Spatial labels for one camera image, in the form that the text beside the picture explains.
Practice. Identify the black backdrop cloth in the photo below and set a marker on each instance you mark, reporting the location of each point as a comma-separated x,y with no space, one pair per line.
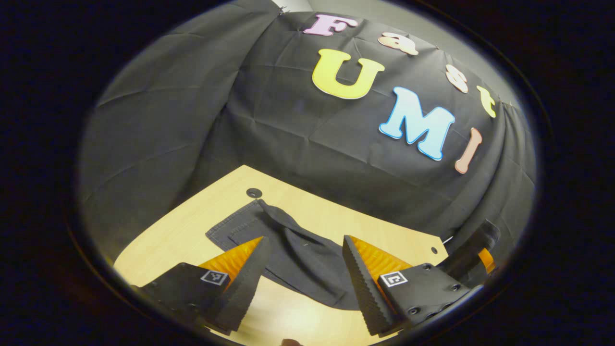
288,134

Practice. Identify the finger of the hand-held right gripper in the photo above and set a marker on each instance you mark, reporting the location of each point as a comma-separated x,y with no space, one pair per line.
473,245

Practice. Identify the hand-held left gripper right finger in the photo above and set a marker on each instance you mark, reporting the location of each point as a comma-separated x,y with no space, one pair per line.
365,288

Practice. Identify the dark grey jeans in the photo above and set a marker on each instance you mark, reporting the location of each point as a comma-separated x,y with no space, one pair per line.
302,259

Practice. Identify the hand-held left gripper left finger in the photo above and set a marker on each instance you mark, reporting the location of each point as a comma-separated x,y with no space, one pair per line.
245,288

